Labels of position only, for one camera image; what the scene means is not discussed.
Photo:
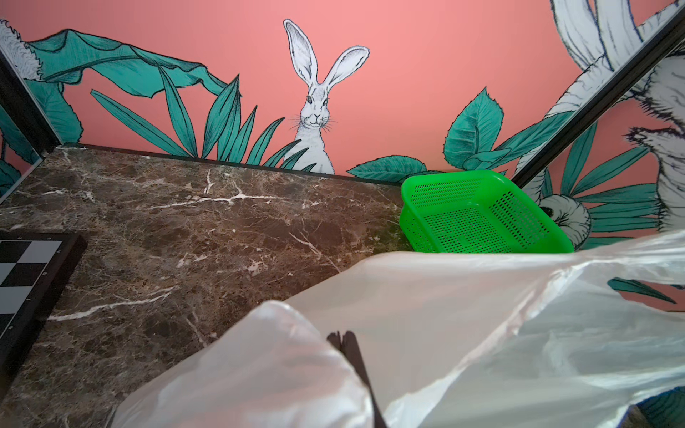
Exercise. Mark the black right frame post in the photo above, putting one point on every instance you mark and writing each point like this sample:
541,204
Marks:
666,39

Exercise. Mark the green plastic mesh basket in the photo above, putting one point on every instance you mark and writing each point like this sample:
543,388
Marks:
476,212

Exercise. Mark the black left frame post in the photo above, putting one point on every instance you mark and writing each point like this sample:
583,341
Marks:
26,135

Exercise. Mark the black white checkerboard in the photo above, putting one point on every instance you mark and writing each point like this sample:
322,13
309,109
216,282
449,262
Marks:
35,269

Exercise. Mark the black frame post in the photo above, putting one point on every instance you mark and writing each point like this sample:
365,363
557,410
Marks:
666,39
26,135

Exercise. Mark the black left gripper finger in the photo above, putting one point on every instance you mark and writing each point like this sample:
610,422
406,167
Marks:
349,346

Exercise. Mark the white plastic bag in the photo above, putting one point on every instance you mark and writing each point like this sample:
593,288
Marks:
448,340

